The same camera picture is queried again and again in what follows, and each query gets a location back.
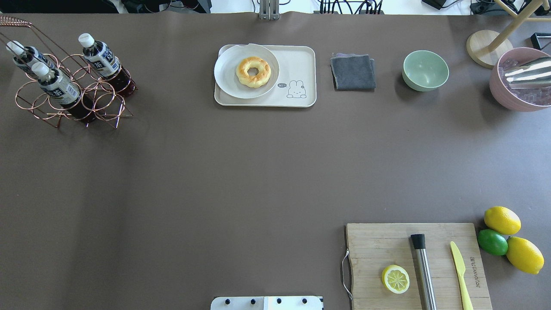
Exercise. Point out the beige rabbit tray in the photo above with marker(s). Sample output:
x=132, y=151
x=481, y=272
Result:
x=295, y=86

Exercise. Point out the yellow plastic knife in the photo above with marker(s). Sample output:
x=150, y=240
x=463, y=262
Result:
x=460, y=270

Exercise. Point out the tea bottle right of rack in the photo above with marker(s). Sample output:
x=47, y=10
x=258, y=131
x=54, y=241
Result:
x=104, y=63

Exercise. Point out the aluminium frame post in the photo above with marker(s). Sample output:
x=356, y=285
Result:
x=269, y=9

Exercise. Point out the white round plate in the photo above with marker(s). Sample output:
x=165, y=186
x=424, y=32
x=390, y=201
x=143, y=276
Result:
x=225, y=66

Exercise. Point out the green lime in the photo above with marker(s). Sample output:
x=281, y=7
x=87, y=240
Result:
x=492, y=242

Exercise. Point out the metal ice scoop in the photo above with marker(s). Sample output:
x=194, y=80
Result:
x=530, y=75

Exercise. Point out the half lemon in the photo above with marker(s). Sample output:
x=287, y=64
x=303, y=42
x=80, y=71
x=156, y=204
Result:
x=395, y=278

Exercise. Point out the whole lemon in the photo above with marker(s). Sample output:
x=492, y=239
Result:
x=502, y=220
x=524, y=255

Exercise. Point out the copper wire bottle rack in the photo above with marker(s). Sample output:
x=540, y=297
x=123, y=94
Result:
x=87, y=86

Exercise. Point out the whole lemon upper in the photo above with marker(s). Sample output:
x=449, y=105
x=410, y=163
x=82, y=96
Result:
x=502, y=220

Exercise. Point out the glazed donut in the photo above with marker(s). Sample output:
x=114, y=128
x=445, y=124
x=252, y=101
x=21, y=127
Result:
x=253, y=72

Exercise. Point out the bamboo cutting board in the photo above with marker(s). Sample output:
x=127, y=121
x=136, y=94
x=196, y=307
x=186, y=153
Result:
x=374, y=246

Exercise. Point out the tea bottle far left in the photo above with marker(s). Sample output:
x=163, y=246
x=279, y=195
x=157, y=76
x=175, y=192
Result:
x=24, y=57

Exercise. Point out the pink ice bowl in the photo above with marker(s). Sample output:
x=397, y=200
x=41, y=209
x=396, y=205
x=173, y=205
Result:
x=505, y=96

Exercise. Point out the grey folded cloth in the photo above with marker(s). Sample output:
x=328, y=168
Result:
x=353, y=71

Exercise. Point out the tea bottle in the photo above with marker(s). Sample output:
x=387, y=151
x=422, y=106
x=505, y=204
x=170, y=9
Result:
x=104, y=63
x=24, y=57
x=63, y=91

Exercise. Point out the green bowl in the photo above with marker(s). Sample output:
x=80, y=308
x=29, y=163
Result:
x=424, y=71

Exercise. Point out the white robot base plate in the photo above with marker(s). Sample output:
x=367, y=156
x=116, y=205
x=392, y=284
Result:
x=298, y=302

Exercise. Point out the steel muddler black tip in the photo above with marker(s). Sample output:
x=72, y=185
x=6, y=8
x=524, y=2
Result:
x=427, y=293

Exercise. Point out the whole lemon lower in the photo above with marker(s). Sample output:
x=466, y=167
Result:
x=524, y=255

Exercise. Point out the tea bottle front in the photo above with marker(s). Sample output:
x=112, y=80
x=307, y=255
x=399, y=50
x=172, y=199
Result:
x=63, y=91

